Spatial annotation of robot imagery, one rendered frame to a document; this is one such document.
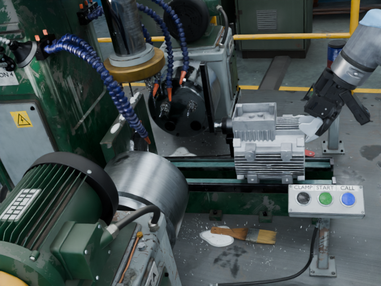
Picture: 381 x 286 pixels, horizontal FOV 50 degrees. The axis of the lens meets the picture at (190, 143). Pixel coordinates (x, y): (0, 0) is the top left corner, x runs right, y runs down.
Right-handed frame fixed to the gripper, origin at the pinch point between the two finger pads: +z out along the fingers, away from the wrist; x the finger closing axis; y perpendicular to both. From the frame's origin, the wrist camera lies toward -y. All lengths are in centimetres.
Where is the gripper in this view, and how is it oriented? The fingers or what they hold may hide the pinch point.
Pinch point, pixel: (310, 139)
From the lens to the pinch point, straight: 116.9
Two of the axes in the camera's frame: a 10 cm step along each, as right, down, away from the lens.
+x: -2.1, 5.7, -8.0
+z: -3.5, 7.2, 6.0
